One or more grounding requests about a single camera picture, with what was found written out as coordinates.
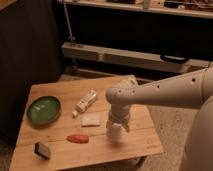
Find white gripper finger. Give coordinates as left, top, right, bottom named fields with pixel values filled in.
left=106, top=121, right=113, bottom=130
left=123, top=124, right=130, bottom=133

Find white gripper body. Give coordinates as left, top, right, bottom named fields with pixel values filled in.
left=107, top=105, right=130, bottom=127

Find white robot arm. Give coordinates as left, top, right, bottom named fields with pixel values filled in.
left=106, top=67, right=213, bottom=171

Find green ceramic plate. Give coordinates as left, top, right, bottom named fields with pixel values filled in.
left=27, top=96, right=61, bottom=126

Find black white eraser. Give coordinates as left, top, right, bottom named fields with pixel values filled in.
left=34, top=142, right=51, bottom=159

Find white tube bottle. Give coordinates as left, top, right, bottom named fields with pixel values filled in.
left=75, top=90, right=97, bottom=113

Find red orange carrot toy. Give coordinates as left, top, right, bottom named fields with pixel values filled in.
left=67, top=134, right=89, bottom=144

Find wooden table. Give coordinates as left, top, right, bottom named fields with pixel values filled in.
left=9, top=76, right=163, bottom=171

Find grey metal bench beam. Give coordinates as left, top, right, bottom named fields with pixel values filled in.
left=62, top=42, right=213, bottom=73

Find grey metal stand pole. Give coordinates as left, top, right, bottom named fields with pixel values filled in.
left=62, top=0, right=75, bottom=46

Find wooden wall shelf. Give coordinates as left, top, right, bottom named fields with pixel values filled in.
left=57, top=0, right=213, bottom=19

